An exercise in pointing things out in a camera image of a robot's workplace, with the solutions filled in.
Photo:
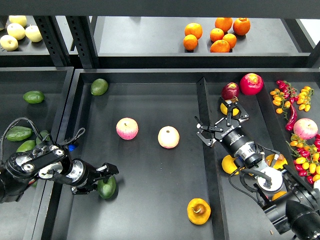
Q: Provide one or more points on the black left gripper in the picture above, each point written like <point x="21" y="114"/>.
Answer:
<point x="84" y="175"/>

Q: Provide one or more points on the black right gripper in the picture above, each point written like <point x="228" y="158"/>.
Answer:
<point x="229" y="133"/>

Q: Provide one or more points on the dark green avocado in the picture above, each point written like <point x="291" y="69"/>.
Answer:
<point x="45" y="136"/>
<point x="107" y="189"/>
<point x="18" y="133"/>

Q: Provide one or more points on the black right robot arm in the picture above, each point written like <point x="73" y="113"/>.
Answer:
<point x="288" y="202"/>

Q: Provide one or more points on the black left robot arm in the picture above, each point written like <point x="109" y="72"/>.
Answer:
<point x="50" y="161"/>

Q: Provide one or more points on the yellow pear under gripper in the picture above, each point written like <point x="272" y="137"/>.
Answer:
<point x="224" y="110"/>

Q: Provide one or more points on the yellow pear with brown stem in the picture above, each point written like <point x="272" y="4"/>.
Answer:
<point x="278" y="163"/>

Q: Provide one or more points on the dark green avocado upright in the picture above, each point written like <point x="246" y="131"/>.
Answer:
<point x="45" y="136"/>

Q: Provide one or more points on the green avocado left middle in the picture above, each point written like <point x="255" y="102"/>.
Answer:
<point x="26" y="146"/>

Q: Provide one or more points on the yellow pear lower right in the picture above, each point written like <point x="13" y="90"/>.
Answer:
<point x="278" y="195"/>

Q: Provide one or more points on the green avocado tray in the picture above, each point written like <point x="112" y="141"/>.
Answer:
<point x="34" y="97"/>
<point x="99" y="87"/>

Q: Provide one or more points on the green avocado left tray top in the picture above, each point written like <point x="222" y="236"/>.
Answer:
<point x="34" y="97"/>

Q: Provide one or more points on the pale yellow pear front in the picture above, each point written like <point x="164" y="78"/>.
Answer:
<point x="9" y="43"/>

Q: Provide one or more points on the pale yellow pear right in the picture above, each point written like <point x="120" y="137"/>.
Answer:
<point x="32" y="32"/>

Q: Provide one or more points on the pale yellow pear top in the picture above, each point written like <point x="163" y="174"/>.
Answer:
<point x="18" y="19"/>

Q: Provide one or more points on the dark red apple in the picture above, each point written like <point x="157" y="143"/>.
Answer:
<point x="230" y="91"/>

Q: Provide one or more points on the bright red apple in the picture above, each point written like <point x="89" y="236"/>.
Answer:
<point x="251" y="84"/>

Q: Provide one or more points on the pale pink apple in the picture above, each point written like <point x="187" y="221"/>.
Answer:
<point x="168" y="137"/>

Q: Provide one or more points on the pink red apple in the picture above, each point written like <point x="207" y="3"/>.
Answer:
<point x="127" y="128"/>

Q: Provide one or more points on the red chili pepper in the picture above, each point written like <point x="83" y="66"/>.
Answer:
<point x="293" y="118"/>

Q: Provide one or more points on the cherry tomato bunch top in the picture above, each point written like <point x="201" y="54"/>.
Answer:
<point x="285" y="96"/>

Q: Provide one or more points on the cherry tomato bunch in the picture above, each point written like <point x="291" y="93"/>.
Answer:
<point x="285" y="96"/>
<point x="306" y="157"/>

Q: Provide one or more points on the black left tray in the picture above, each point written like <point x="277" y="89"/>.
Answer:
<point x="25" y="219"/>

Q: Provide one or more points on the black tray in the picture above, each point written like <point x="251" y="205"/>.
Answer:
<point x="154" y="184"/>
<point x="25" y="219"/>

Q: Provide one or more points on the pink apple right tray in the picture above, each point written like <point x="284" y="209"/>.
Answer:
<point x="305" y="128"/>

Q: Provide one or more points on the black centre tray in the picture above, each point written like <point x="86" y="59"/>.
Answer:
<point x="154" y="184"/>

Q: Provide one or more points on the orange front bottom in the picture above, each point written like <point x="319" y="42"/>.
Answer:
<point x="220" y="46"/>

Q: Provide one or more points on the orange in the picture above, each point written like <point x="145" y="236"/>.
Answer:
<point x="220" y="46"/>
<point x="190" y="42"/>
<point x="241" y="26"/>
<point x="224" y="23"/>
<point x="195" y="29"/>

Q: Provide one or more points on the cherry tomato bunch bottom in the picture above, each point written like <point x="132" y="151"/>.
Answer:
<point x="306" y="157"/>

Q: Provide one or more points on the orange right small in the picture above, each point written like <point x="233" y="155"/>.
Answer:
<point x="231" y="39"/>

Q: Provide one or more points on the orange small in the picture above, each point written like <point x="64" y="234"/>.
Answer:
<point x="231" y="39"/>
<point x="216" y="34"/>

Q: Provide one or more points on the orange far left bottom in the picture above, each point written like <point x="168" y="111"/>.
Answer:
<point x="190" y="42"/>

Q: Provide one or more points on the orange centre small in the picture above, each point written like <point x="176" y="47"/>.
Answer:
<point x="216" y="34"/>

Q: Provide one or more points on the orange top right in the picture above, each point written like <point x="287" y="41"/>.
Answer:
<point x="241" y="26"/>

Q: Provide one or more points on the black metal tray divider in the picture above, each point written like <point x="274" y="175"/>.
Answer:
<point x="214" y="186"/>

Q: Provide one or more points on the orange far left top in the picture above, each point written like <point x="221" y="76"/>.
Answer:
<point x="195" y="29"/>

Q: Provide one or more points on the orange top middle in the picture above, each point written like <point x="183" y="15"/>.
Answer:
<point x="224" y="23"/>

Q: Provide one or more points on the black upper shelf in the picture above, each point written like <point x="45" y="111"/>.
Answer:
<point x="150" y="33"/>

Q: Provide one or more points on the black shelf upright post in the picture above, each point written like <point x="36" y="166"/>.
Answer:
<point x="83" y="38"/>

